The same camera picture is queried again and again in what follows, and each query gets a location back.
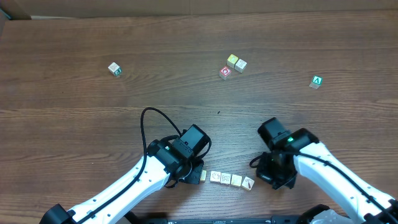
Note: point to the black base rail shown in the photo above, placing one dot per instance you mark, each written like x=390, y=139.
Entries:
x=276, y=219

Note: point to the yellow letter U block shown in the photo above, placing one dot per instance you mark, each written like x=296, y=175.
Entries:
x=203, y=176

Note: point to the white block with lines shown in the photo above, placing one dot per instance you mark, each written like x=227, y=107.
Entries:
x=240, y=65

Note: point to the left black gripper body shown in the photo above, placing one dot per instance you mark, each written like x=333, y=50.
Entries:
x=194, y=173

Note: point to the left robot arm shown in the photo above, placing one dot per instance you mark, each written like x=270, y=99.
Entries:
x=171, y=158

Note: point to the hammer picture wooden block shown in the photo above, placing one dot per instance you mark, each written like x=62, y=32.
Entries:
x=247, y=183

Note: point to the plain yellow wooden block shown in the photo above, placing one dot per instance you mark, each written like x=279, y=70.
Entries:
x=236, y=180

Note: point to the green sided wooden block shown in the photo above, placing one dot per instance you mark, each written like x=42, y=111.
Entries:
x=115, y=69

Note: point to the yellow top block far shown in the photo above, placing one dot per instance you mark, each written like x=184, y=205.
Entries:
x=231, y=61

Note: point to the white animal picture block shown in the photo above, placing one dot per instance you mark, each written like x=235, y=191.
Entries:
x=215, y=176

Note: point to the white maze picture block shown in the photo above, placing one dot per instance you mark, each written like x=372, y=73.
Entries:
x=225, y=178

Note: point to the red letter block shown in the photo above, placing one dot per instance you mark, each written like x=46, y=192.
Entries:
x=225, y=72

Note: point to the green letter A block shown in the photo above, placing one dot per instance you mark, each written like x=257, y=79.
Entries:
x=316, y=82

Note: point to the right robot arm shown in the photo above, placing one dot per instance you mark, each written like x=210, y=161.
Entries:
x=302, y=153

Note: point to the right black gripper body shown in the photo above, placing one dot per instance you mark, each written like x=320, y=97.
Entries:
x=273, y=177

